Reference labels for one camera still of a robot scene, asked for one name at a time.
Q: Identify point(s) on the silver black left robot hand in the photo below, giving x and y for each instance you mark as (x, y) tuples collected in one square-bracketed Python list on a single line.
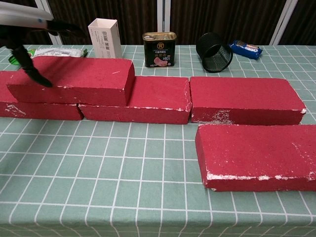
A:
[(27, 65)]

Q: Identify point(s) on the red brick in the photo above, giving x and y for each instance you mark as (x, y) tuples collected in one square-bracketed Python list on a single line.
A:
[(242, 98), (37, 111), (86, 79), (158, 98), (251, 153)]

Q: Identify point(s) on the dark brown partition panel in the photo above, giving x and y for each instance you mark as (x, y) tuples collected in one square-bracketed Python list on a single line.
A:
[(306, 22), (222, 14), (128, 17), (14, 39)]

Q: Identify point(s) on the green white snack bag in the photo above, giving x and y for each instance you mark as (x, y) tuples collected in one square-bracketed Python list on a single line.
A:
[(61, 52)]

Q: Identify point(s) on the white open carton box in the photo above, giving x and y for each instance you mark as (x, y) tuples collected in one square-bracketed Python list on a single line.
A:
[(105, 39)]

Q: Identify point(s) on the black gold luncheon meat can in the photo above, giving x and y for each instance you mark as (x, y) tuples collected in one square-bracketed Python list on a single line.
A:
[(160, 51)]

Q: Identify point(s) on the green checked tablecloth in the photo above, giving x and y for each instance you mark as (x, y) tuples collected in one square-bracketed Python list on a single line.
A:
[(123, 172)]

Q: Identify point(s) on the black mesh pen cup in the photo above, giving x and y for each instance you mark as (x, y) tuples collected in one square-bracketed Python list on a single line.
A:
[(217, 58)]

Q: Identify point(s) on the blue cookie packet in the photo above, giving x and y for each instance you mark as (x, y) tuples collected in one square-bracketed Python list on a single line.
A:
[(247, 49)]

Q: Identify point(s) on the white partition frame post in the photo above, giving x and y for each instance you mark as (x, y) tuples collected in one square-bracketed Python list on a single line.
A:
[(163, 22), (284, 22), (55, 37)]

